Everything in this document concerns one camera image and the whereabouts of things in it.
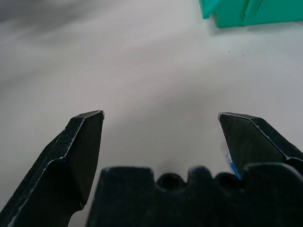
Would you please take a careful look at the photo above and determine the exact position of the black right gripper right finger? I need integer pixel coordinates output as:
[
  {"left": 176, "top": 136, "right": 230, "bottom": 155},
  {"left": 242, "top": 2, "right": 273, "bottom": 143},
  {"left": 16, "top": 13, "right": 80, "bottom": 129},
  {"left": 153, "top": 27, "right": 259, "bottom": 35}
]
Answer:
[{"left": 217, "top": 112, "right": 303, "bottom": 181}]

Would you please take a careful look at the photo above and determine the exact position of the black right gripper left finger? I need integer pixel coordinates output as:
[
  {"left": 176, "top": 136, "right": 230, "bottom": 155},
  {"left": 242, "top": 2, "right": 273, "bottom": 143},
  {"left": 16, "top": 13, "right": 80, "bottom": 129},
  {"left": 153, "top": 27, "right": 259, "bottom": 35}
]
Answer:
[{"left": 0, "top": 110, "right": 105, "bottom": 227}]

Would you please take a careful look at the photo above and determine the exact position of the green plastic bin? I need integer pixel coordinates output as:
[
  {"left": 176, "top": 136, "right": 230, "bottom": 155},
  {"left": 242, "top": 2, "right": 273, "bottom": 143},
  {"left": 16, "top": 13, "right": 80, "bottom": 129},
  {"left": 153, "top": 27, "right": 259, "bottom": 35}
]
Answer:
[{"left": 198, "top": 0, "right": 303, "bottom": 28}]

